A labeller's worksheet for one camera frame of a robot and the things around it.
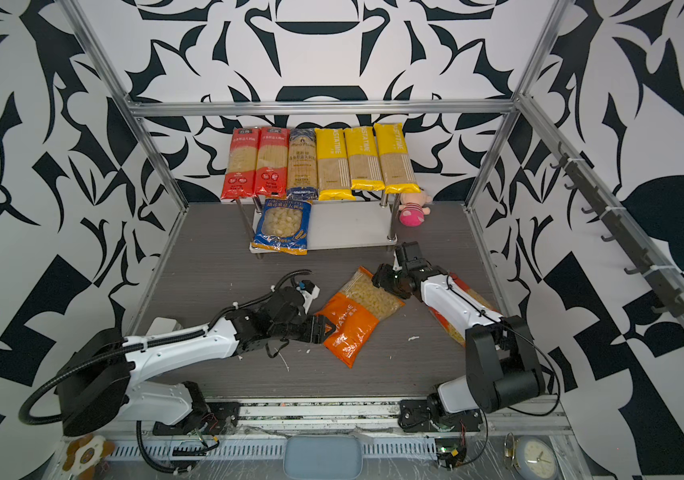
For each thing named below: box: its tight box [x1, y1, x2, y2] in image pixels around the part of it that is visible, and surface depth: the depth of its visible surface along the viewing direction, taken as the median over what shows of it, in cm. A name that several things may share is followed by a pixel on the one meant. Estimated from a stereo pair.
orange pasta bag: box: [316, 266, 406, 369], surface depth 89 cm
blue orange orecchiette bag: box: [251, 198, 312, 255], surface depth 101 cm
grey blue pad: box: [283, 435, 363, 480], surface depth 69 cm
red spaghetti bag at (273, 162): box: [255, 126, 290, 199], surface depth 80 cm
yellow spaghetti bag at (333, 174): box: [314, 128, 357, 201], surface depth 80 cm
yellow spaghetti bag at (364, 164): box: [344, 126, 386, 191], surface depth 83 cm
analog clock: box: [516, 435, 560, 480], surface depth 67 cm
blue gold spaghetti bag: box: [286, 127, 319, 201], surface depth 81 cm
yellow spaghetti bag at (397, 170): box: [374, 122, 422, 194], surface depth 82 cm
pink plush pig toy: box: [399, 190, 432, 227], surface depth 113 cm
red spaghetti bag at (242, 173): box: [220, 127, 261, 200], surface depth 80 cm
